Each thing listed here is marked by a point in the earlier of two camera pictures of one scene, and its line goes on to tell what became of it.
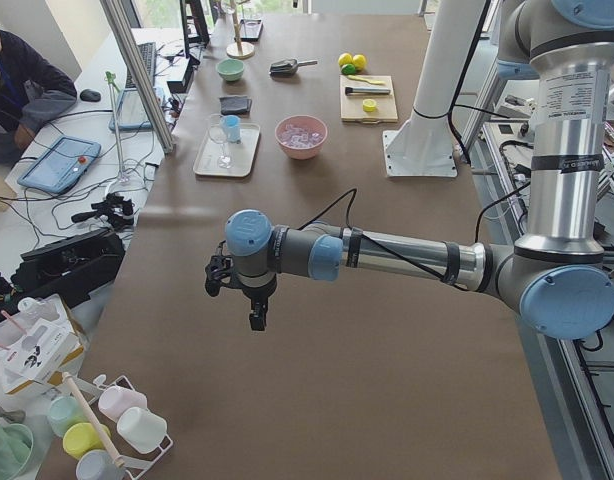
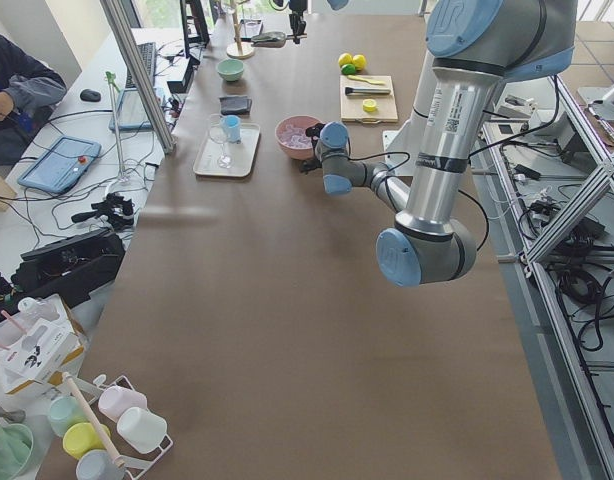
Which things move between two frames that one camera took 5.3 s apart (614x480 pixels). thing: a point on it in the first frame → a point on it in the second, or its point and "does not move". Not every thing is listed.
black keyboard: (148, 53) does not move
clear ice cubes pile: (296, 136) does not move
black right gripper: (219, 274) → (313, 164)
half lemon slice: (369, 105) does not move
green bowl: (230, 69) does not move
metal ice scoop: (288, 68) → (274, 40)
